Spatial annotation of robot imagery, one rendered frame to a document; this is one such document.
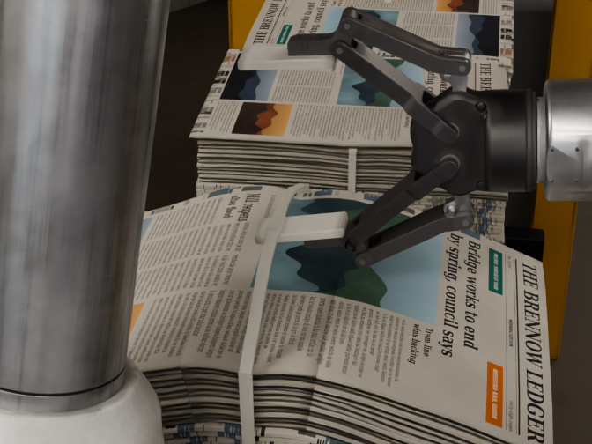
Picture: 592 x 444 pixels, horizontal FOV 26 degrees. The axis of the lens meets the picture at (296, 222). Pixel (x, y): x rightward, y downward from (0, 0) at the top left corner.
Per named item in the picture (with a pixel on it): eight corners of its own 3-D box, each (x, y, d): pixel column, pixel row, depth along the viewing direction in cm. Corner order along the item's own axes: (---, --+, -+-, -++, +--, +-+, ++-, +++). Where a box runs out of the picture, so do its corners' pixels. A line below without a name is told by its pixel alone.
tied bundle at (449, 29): (240, 195, 189) (236, 48, 177) (272, 112, 214) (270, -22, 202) (500, 213, 184) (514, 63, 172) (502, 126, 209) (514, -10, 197)
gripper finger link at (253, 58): (334, 69, 91) (333, 59, 91) (238, 70, 92) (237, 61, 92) (338, 54, 94) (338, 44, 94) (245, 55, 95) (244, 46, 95)
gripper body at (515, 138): (541, 107, 88) (405, 109, 90) (539, 216, 92) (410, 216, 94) (538, 66, 95) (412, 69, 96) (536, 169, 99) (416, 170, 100)
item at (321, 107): (189, 142, 152) (188, 133, 152) (229, 51, 177) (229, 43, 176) (501, 159, 148) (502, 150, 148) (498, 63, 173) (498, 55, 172)
